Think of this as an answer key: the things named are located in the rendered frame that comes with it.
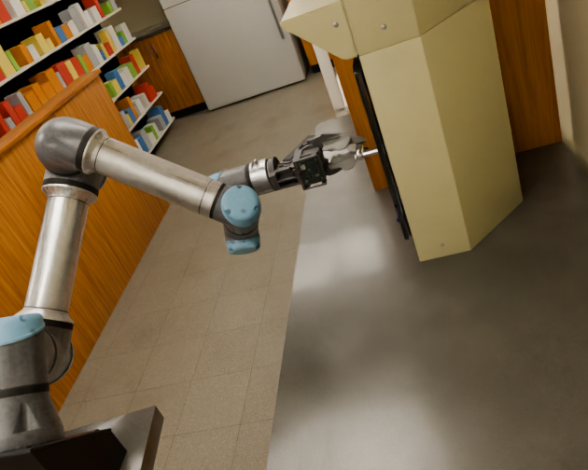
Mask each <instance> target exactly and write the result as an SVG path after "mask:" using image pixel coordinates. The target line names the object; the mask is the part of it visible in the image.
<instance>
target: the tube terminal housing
mask: <svg viewBox="0 0 588 470"><path fill-rule="evenodd" d="M343 6H344V9H345V12H346V16H347V19H348V21H349V25H350V28H351V31H352V35H353V37H354V41H355V44H356V47H357V53H358V55H359V59H360V62H361V66H362V69H363V72H364V76H365V78H366V81H367V85H368V88H369V91H370V95H371V100H372V103H373V106H374V110H375V113H376V116H377V119H378V122H379V125H380V129H381V132H382V135H383V138H384V141H385V147H386V150H387V154H388V156H389V159H390V163H391V166H392V170H393V173H394V175H395V179H396V182H397V185H398V189H399V194H400V197H401V200H402V204H403V207H404V210H405V214H406V216H407V219H408V223H409V226H410V229H411V233H412V235H413V241H414V244H415V248H416V251H417V254H418V257H419V260H420V262H421V261H426V260H429V259H433V258H438V257H442V256H449V255H453V254H458V253H462V252H466V251H470V250H472V249H473V248H474V247H475V246H476V245H477V244H478V243H479V242H480V241H481V240H482V239H483V238H484V237H485V236H486V235H487V234H488V233H489V232H491V231H492V230H493V229H494V228H495V227H496V226H497V225H498V224H499V223H500V222H501V221H502V220H503V219H504V218H505V217H506V216H507V215H508V214H510V213H511V212H512V211H513V210H514V209H515V208H516V207H517V206H518V205H519V204H520V203H521V202H522V201H523V196H522V190H521V185H520V179H519V173H518V168H517V163H516V157H515V152H514V146H513V140H512V135H511V125H510V120H509V114H508V108H507V103H506V97H505V92H504V87H503V81H502V75H501V70H500V64H499V58H498V54H497V43H496V38H495V32H494V26H493V21H492V16H491V10H490V5H489V0H343Z"/></svg>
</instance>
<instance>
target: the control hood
mask: <svg viewBox="0 0 588 470"><path fill-rule="evenodd" d="M280 26H281V27H282V28H283V29H284V30H286V31H288V32H290V33H292V34H294V35H296V36H298V37H300V38H302V39H304V40H306V41H308V42H310V43H311V44H313V45H315V46H317V47H319V48H322V49H323V50H325V51H327V52H329V53H331V54H333V55H335V56H337V57H339V58H341V59H343V60H349V59H352V58H355V57H357V55H358V53H357V47H356V44H355V41H354V37H353V35H352V31H351V28H350V25H349V21H348V19H347V16H346V12H345V9H344V6H343V0H290V2H289V4H288V6H287V10H286V12H285V14H284V16H283V18H282V20H281V22H280Z"/></svg>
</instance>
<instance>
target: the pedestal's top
mask: <svg viewBox="0 0 588 470"><path fill-rule="evenodd" d="M163 420H164V417H163V416H162V414H161V413H160V411H159V410H158V408H157V407H156V406H153V407H149V408H144V409H140V410H137V411H134V412H131V413H127V414H124V415H120V416H118V417H114V418H111V419H107V420H104V421H101V422H96V423H92V424H89V425H85V426H82V427H78V428H76V429H72V430H69V431H65V432H64V436H69V435H78V434H83V433H88V432H93V431H94V430H96V429H99V430H103V429H108V428H111V432H112V433H113V434H114V435H115V437H116V438H117V439H118V440H119V442H120V443H121V444H122V446H123V447H124V448H125V449H126V450H127V452H126V455H125V457H124V460H123V463H122V465H121V468H120V470H153V468H154V463H155V459H156V455H157V450H158V446H159V441H160V437H161V428H162V425H163Z"/></svg>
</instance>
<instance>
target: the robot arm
mask: <svg viewBox="0 0 588 470"><path fill-rule="evenodd" d="M366 141H367V140H366V138H364V137H361V136H357V135H352V134H339V133H321V134H318V135H317V136H315V135H308V136H307V137H306V138H305V139H304V140H302V141H301V142H300V143H299V144H298V145H297V146H296V147H295V148H294V149H293V150H292V151H291V152H290V153H289V154H288V155H287V156H286V157H285V158H284V159H283V162H282V163H280V162H279V160H278V158H277V157H272V158H268V159H261V160H258V161H257V160H256V159H254V160H253V162H251V163H247V164H245V165H241V166H238V167H235V168H231V169H228V170H223V171H221V172H218V173H214V174H212V175H210V176H205V175H203V174H200V173H196V172H194V171H192V170H190V169H187V168H185V167H182V166H180V165H177V164H175V163H172V162H171V161H168V160H166V159H162V158H159V157H157V156H155V155H152V154H150V153H147V152H146V151H143V150H141V149H138V148H136V147H133V146H131V145H127V144H124V143H123V142H120V141H118V140H115V139H113V138H110V137H108V134H107V132H106V130H104V129H102V128H99V127H97V126H94V125H92V124H90V123H88V122H85V121H83V120H80V119H77V118H73V117H56V118H53V119H51V120H49V121H47V122H46V123H45V124H43V125H42V126H41V128H40V129H39V130H38V132H37V134H36V137H35V152H36V155H37V156H38V158H39V160H40V161H41V163H42V164H43V165H44V166H45V167H46V170H45V174H44V179H43V183H42V187H41V189H42V191H43V192H44V194H45V195H46V197H47V202H46V207H45V212H44V215H43V220H42V225H41V229H40V233H39V238H38V242H37V247H36V251H35V259H34V264H33V267H32V272H31V277H30V281H29V285H28V289H27V294H26V299H25V302H24V307H23V309H22V310H21V311H19V312H17V313H16V314H14V316H8V317H2V318H0V453H2V452H7V451H12V450H16V449H24V448H26V447H28V446H36V445H41V444H45V443H49V442H52V441H56V440H60V439H63V438H64V428H63V423H62V421H61V419H60V416H59V414H58V412H57V410H56V408H55V406H54V404H53V402H52V400H51V398H50V391H49V385H50V384H52V383H54V382H56V381H58V380H60V379H61V378H62V377H63V376H64V375H65V374H66V373H67V372H68V370H69V369H70V367H71V365H72V363H73V359H74V349H73V345H72V343H71V337H72V332H73V326H74V322H73V320H72V319H71V318H70V316H69V315H68V311H69V306H70V301H71V296H72V291H73V286H74V281H75V277H76V272H77V262H78V258H79V253H80V248H81V244H82V239H83V233H84V228H85V224H86V219H87V214H88V210H89V206H90V205H91V204H93V203H95V202H96V201H97V200H98V195H99V190H100V189H101V188H102V187H103V186H104V184H105V182H106V179H107V177H109V178H111V179H114V180H116V181H119V182H121V183H123V184H125V185H128V186H130V187H134V188H137V189H139V190H142V191H144V192H146V193H148V194H151V195H153V196H156V197H158V198H161V199H163V200H167V201H169V202H171V203H173V204H176V205H178V206H181V207H183V208H186V209H188V210H191V211H192V212H195V213H197V214H201V215H204V216H206V217H209V218H211V219H214V220H216V221H218V222H220V223H223V228H224V235H225V243H226V244H227V249H228V252H229V253H230V254H232V255H245V254H250V253H253V252H256V251H258V249H259V248H260V238H259V237H260V235H259V216H260V213H261V205H260V200H259V195H263V194H267V193H271V192H274V191H277V190H281V189H284V188H288V187H294V186H296V185H301V186H302V188H303V191H304V190H307V189H311V188H315V187H321V186H323V185H326V184H327V180H328V179H327V178H326V177H327V176H330V175H334V174H335V173H337V172H339V171H340V170H341V169H343V170H345V171H348V170H351V169H352V168H353V167H354V165H355V163H356V161H357V159H355V154H356V150H355V151H349V152H347V153H345V154H335V155H332V158H331V160H330V162H329V159H326V158H325V157H324V154H323V151H329V152H332V151H335V150H336V151H341V150H344V149H346V148H347V147H348V146H349V145H351V144H359V143H363V142H366ZM319 182H322V183H321V184H320V185H316V186H313V187H311V185H312V184H315V183H319Z"/></svg>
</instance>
